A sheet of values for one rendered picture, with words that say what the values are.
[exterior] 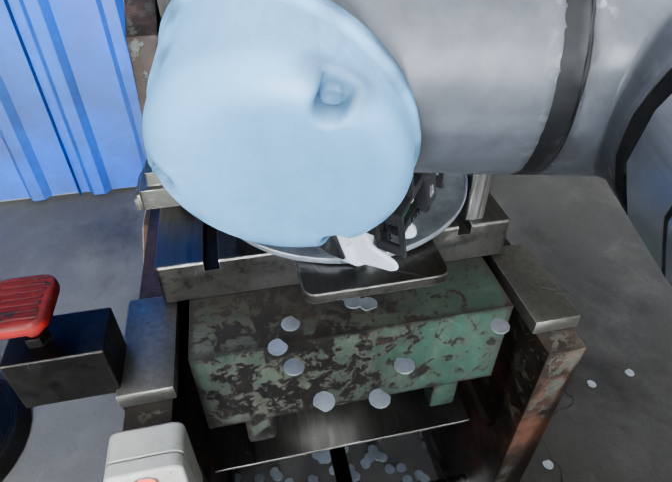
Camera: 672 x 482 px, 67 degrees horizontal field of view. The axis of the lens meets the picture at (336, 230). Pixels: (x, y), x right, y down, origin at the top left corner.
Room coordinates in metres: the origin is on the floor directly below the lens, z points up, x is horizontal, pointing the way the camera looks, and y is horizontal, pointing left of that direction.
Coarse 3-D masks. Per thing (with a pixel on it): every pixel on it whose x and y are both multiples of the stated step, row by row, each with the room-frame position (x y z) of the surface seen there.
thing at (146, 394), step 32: (128, 0) 0.88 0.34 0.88; (128, 32) 0.82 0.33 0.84; (160, 288) 0.47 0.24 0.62; (128, 320) 0.40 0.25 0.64; (160, 320) 0.40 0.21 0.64; (128, 352) 0.35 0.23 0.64; (160, 352) 0.35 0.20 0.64; (128, 384) 0.31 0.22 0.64; (160, 384) 0.31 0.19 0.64; (192, 384) 0.44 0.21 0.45; (128, 416) 0.29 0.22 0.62; (160, 416) 0.29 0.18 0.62; (192, 416) 0.39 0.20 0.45; (224, 480) 0.46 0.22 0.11
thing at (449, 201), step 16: (448, 176) 0.49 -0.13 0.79; (464, 176) 0.48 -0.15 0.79; (448, 192) 0.46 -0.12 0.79; (464, 192) 0.46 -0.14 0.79; (432, 208) 0.43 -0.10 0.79; (448, 208) 0.43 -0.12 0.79; (416, 224) 0.40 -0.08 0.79; (432, 224) 0.40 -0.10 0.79; (448, 224) 0.40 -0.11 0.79; (416, 240) 0.38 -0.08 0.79; (288, 256) 0.36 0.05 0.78; (304, 256) 0.35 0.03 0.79; (320, 256) 0.36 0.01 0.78
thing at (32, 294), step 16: (0, 288) 0.34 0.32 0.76; (16, 288) 0.34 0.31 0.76; (32, 288) 0.34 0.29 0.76; (48, 288) 0.34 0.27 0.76; (0, 304) 0.32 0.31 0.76; (16, 304) 0.32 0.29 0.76; (32, 304) 0.32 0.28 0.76; (48, 304) 0.32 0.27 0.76; (0, 320) 0.30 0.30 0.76; (16, 320) 0.30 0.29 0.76; (32, 320) 0.30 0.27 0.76; (48, 320) 0.31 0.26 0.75; (0, 336) 0.29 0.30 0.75; (16, 336) 0.29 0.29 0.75; (32, 336) 0.32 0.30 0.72
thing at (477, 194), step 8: (472, 176) 0.51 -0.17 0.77; (480, 176) 0.51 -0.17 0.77; (488, 176) 0.52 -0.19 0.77; (472, 184) 0.51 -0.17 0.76; (480, 184) 0.51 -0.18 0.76; (488, 184) 0.52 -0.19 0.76; (472, 192) 0.51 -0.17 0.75; (480, 192) 0.52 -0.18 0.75; (488, 192) 0.52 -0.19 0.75; (472, 200) 0.51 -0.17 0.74; (480, 200) 0.52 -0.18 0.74; (464, 208) 0.52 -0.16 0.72; (472, 208) 0.51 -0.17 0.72; (480, 208) 0.52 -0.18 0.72; (464, 216) 0.51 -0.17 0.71; (472, 216) 0.51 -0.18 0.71; (480, 216) 0.52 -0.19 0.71
